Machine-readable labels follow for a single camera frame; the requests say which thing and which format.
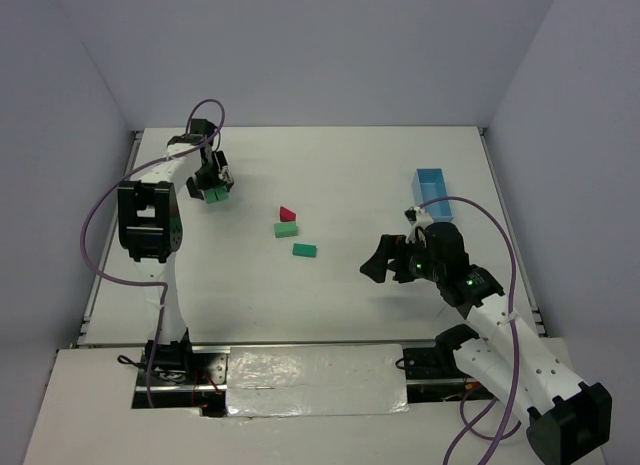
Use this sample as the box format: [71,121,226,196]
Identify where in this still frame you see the blue plastic box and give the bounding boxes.
[412,168,453,222]

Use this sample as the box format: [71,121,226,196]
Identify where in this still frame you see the dark green rectangular block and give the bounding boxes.
[292,243,317,258]

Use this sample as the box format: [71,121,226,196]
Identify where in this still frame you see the small green cube block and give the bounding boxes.
[204,189,218,204]

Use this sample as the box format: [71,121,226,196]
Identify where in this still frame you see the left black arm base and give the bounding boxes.
[117,340,230,418]

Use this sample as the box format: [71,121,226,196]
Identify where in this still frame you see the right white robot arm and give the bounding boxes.
[360,223,612,464]

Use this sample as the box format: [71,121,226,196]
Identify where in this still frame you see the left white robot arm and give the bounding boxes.
[117,119,234,345]

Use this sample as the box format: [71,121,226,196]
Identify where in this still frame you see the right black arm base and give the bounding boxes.
[395,325,479,404]

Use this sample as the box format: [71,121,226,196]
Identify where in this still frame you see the red triangular wood block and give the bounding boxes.
[279,206,297,223]

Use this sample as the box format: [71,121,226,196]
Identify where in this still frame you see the light green rectangular block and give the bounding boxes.
[274,221,298,238]

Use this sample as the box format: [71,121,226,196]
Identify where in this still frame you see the silver tape patch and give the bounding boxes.
[226,344,409,418]

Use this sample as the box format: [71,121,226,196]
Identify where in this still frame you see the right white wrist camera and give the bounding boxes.
[404,206,434,237]

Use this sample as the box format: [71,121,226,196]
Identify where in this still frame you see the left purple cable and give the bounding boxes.
[80,99,226,406]

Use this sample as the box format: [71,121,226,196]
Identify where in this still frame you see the purple cable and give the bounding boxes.
[417,196,524,465]
[80,99,226,406]

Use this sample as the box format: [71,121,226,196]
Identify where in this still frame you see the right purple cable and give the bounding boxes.
[417,196,524,465]

